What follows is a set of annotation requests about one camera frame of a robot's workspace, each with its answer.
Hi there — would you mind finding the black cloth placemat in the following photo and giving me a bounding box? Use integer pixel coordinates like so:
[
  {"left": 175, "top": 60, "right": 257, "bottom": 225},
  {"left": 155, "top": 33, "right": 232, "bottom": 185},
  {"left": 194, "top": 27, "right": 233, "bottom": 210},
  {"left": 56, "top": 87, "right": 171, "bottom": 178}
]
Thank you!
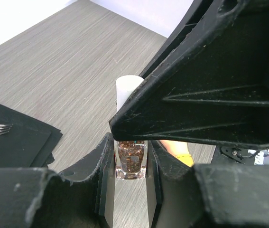
[{"left": 0, "top": 105, "right": 62, "bottom": 168}]

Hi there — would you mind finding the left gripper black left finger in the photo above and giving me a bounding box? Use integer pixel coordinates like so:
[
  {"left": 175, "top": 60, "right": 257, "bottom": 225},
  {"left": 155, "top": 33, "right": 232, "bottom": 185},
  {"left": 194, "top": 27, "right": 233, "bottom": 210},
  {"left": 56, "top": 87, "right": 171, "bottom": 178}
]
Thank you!
[{"left": 0, "top": 133, "right": 115, "bottom": 228}]

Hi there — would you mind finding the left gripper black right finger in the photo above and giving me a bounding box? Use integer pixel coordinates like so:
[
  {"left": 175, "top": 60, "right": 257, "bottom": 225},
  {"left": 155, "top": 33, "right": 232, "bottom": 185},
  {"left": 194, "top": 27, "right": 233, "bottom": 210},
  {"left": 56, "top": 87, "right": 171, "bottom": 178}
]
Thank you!
[{"left": 146, "top": 141, "right": 269, "bottom": 228}]

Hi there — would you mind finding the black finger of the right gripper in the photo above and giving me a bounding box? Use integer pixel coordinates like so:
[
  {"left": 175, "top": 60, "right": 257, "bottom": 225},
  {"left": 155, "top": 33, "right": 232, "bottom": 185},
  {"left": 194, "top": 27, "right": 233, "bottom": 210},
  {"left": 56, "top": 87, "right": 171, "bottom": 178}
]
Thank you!
[
  {"left": 139, "top": 0, "right": 213, "bottom": 77},
  {"left": 109, "top": 0, "right": 269, "bottom": 149}
]

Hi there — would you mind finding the yellow plaid sleeve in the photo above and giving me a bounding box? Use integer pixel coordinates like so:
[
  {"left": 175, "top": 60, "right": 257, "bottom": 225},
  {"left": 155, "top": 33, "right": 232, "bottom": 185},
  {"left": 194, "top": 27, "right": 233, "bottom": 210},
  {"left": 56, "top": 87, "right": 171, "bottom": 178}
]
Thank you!
[{"left": 176, "top": 153, "right": 194, "bottom": 167}]

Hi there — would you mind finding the glitter nail polish bottle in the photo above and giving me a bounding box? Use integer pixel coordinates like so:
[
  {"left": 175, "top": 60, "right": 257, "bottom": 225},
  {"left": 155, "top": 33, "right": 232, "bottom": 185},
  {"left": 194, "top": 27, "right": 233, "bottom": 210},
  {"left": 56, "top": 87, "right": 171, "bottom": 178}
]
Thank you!
[{"left": 114, "top": 141, "right": 148, "bottom": 180}]

